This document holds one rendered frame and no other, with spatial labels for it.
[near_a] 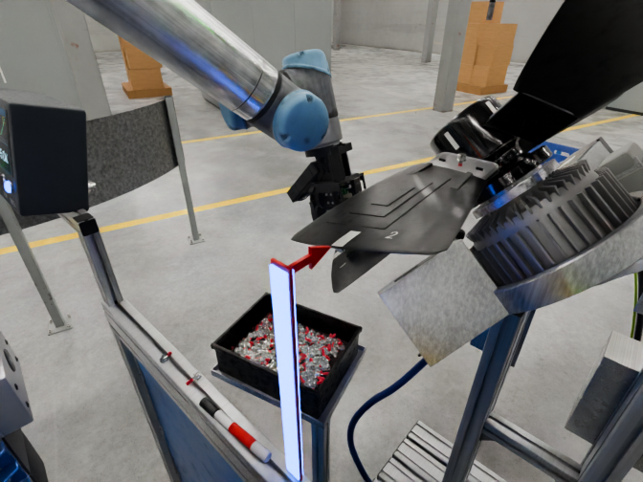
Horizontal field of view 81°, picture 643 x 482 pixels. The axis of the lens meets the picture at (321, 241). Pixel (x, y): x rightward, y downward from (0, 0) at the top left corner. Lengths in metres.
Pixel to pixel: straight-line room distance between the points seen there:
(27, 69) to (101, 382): 4.94
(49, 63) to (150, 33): 5.87
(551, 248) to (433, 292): 0.17
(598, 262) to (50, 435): 1.83
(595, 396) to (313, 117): 0.75
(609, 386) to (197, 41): 0.87
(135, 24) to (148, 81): 8.02
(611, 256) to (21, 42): 6.22
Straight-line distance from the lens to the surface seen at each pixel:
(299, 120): 0.49
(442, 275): 0.60
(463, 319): 0.61
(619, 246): 0.58
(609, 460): 0.91
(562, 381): 2.05
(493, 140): 0.62
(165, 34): 0.46
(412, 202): 0.46
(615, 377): 0.90
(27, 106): 0.80
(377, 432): 1.63
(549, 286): 0.57
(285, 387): 0.43
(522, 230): 0.58
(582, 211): 0.58
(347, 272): 0.72
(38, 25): 6.29
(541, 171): 0.62
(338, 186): 0.65
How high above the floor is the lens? 1.37
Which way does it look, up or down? 31 degrees down
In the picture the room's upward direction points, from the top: straight up
